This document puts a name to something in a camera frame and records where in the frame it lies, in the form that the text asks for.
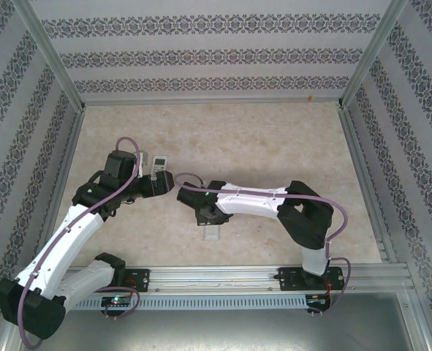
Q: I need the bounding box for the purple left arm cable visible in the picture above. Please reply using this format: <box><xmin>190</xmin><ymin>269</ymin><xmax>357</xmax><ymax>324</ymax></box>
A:
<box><xmin>17</xmin><ymin>136</ymin><xmax>143</xmax><ymax>348</ymax></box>

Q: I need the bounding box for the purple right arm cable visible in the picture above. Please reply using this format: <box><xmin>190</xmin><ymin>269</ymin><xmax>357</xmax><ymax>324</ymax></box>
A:
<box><xmin>174</xmin><ymin>172</ymin><xmax>356</xmax><ymax>320</ymax></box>

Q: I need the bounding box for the aluminium frame post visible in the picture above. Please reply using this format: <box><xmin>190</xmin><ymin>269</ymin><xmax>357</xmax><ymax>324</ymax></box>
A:
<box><xmin>12</xmin><ymin>0</ymin><xmax>87</xmax><ymax>113</ymax></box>
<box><xmin>339</xmin><ymin>0</ymin><xmax>410</xmax><ymax>109</ymax></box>
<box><xmin>398</xmin><ymin>266</ymin><xmax>432</xmax><ymax>351</ymax></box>

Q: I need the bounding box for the aluminium frame rail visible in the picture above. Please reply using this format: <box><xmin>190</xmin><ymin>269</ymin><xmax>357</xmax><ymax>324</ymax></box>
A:
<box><xmin>80</xmin><ymin>99</ymin><xmax>344</xmax><ymax>109</ymax></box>
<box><xmin>338</xmin><ymin>105</ymin><xmax>399</xmax><ymax>264</ymax></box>
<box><xmin>32</xmin><ymin>107</ymin><xmax>88</xmax><ymax>268</ymax></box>

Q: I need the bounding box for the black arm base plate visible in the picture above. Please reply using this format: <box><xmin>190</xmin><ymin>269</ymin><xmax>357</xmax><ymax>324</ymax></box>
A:
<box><xmin>122</xmin><ymin>268</ymin><xmax>151</xmax><ymax>293</ymax></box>
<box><xmin>278</xmin><ymin>266</ymin><xmax>343</xmax><ymax>293</ymax></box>

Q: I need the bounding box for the perforated white cable tray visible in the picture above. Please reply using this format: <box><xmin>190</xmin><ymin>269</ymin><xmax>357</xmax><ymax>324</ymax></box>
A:
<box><xmin>71</xmin><ymin>295</ymin><xmax>308</xmax><ymax>312</ymax></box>

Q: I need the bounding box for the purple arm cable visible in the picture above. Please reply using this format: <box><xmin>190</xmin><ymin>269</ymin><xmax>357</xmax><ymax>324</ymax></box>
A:
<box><xmin>174</xmin><ymin>172</ymin><xmax>356</xmax><ymax>320</ymax></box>
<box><xmin>17</xmin><ymin>136</ymin><xmax>143</xmax><ymax>348</ymax></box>

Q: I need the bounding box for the wide aluminium mounting rail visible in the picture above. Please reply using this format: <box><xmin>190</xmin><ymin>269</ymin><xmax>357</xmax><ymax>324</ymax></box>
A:
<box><xmin>65</xmin><ymin>265</ymin><xmax>411</xmax><ymax>293</ymax></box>

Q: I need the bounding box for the grey metal sheet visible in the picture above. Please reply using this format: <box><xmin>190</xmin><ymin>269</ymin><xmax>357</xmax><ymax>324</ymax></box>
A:
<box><xmin>18</xmin><ymin>309</ymin><xmax>417</xmax><ymax>351</ymax></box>

